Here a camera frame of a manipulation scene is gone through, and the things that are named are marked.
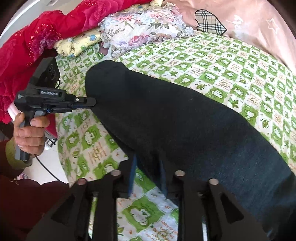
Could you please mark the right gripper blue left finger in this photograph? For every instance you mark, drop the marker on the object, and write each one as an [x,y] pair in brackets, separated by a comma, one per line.
[88,212]

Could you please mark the red floral blanket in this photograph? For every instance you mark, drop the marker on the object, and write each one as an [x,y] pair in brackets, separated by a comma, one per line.
[23,51]

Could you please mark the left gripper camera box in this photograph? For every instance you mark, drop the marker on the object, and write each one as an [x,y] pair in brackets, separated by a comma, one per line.
[46,74]

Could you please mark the green white patterned bedsheet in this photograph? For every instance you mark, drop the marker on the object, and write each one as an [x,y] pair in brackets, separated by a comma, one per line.
[230,72]

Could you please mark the yellow patterned pillow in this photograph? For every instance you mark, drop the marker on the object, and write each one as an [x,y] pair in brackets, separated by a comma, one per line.
[73,46]

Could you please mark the pink quilt with plaid hearts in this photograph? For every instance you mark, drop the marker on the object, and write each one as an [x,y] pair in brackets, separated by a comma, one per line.
[257,23]

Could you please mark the floral white pillow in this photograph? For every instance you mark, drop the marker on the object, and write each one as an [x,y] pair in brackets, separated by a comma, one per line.
[126,30]

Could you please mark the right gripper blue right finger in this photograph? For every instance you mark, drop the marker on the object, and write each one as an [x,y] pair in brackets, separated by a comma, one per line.
[207,211]

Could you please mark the person's left hand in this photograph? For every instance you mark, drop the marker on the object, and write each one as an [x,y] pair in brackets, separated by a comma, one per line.
[30,139]

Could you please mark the black knit pants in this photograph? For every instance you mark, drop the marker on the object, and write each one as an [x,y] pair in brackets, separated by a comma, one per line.
[157,120]

